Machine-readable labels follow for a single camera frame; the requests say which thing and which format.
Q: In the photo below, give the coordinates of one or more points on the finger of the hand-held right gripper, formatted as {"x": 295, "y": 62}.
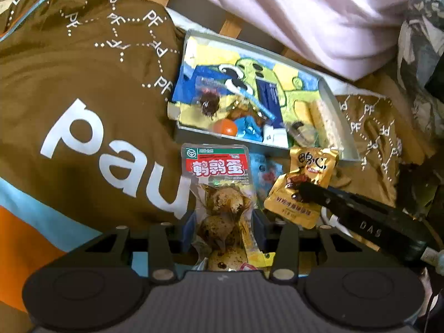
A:
{"x": 360, "y": 201}
{"x": 314, "y": 194}

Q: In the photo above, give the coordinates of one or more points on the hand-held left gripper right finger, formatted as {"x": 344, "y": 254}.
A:
{"x": 261, "y": 229}

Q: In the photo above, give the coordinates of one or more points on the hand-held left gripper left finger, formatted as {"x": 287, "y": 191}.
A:
{"x": 189, "y": 230}

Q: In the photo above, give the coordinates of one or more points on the gold snack packet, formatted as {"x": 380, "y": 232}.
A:
{"x": 305, "y": 170}

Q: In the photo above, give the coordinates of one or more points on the red label quail egg packet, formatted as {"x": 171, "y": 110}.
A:
{"x": 216, "y": 194}

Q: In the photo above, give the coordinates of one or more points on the clear cookie packet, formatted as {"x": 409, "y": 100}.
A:
{"x": 301, "y": 133}

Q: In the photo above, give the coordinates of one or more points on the cartoon-lined shallow box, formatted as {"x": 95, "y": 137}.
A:
{"x": 341, "y": 128}

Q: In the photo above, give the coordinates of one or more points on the tangerine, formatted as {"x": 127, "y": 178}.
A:
{"x": 226, "y": 127}

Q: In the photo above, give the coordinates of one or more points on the yellow snack packet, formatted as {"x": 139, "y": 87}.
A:
{"x": 242, "y": 111}

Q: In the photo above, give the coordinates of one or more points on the clear packet dark snack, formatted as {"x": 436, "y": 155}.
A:
{"x": 210, "y": 102}

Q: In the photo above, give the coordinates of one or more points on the light blue snack packet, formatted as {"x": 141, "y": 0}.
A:
{"x": 265, "y": 173}

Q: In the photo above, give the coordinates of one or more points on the white small packet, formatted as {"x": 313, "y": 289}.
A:
{"x": 275, "y": 136}

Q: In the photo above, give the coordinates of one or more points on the pale cereal bar packet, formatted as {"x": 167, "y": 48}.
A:
{"x": 324, "y": 121}

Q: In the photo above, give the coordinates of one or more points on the dark blue snack bar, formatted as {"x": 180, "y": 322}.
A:
{"x": 269, "y": 99}

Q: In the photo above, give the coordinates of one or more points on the cartoon dinosaur drawing paper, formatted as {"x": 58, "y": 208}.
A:
{"x": 208, "y": 66}

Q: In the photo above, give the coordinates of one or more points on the grey printed cloth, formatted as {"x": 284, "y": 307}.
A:
{"x": 419, "y": 41}

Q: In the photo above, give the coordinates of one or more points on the pink bed sheet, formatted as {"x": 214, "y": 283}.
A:
{"x": 295, "y": 10}

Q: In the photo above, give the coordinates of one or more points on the brown printed blanket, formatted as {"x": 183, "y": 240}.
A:
{"x": 86, "y": 76}

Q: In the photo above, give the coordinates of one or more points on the wooden bed frame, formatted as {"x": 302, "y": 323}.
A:
{"x": 230, "y": 27}

